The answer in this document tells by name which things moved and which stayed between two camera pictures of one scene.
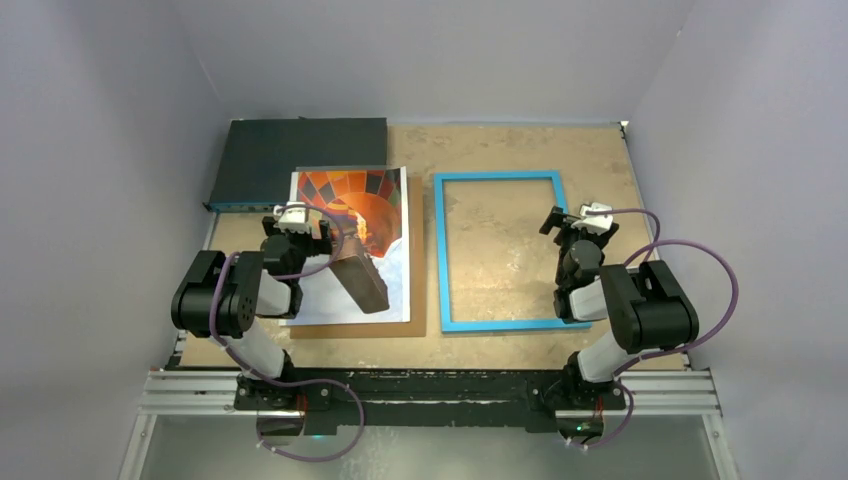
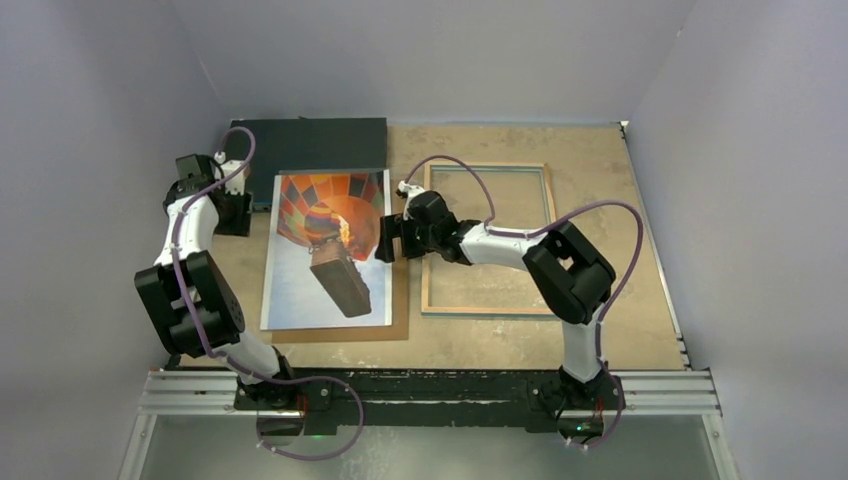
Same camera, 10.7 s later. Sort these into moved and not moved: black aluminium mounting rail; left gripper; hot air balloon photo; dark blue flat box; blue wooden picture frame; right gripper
Moved: right gripper; hot air balloon photo; blue wooden picture frame; left gripper
Not moved: dark blue flat box; black aluminium mounting rail
